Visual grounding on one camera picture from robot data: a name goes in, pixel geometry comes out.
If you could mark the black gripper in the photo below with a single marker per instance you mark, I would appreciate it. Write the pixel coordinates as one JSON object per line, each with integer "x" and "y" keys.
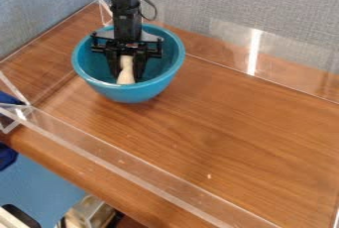
{"x": 102, "y": 42}

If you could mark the clear acrylic front barrier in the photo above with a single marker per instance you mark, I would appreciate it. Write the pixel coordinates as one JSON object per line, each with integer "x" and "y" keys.
{"x": 114, "y": 175}

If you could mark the clear acrylic barrier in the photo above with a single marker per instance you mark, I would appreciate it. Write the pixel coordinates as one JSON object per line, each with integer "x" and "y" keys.
{"x": 290, "y": 63}
{"x": 114, "y": 175}

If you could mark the clear acrylic corner bracket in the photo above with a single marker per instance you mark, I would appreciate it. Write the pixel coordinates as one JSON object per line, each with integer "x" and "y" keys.
{"x": 105, "y": 15}

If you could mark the black white object bottom left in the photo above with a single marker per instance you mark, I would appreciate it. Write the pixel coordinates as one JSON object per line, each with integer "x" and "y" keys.
{"x": 14, "y": 218}

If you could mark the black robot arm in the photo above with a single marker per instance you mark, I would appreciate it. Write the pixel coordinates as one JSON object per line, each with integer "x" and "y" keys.
{"x": 126, "y": 22}

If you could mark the clear acrylic back barrier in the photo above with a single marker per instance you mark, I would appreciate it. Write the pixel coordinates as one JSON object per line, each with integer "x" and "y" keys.
{"x": 290, "y": 63}

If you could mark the blue bowl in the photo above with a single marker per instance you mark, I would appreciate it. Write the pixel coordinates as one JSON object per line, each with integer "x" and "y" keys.
{"x": 90, "y": 68}

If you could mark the white brown toy mushroom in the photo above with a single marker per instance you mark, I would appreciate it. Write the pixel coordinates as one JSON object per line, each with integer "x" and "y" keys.
{"x": 125, "y": 76}

